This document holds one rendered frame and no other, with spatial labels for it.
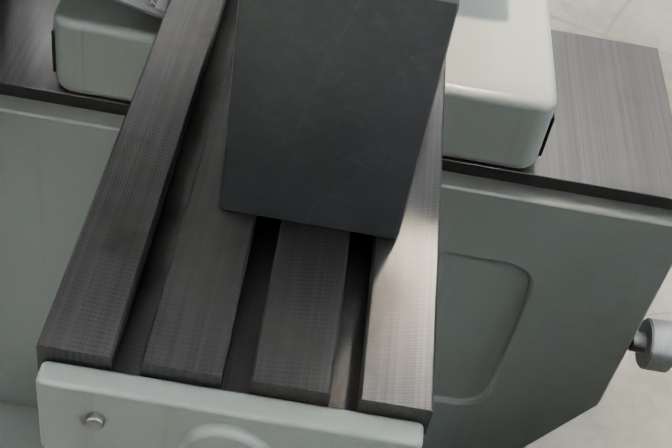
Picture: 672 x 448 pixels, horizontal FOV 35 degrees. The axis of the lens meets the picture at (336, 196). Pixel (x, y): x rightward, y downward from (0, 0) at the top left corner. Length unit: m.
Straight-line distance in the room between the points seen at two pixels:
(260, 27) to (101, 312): 0.19
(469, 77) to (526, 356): 0.39
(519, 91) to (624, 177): 0.16
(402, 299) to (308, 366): 0.08
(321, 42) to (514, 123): 0.47
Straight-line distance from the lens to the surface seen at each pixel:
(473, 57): 1.08
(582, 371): 1.31
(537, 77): 1.07
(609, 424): 1.89
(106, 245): 0.68
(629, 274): 1.19
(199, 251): 0.68
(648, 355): 1.27
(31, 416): 1.50
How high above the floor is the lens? 1.43
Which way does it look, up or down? 43 degrees down
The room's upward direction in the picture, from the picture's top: 11 degrees clockwise
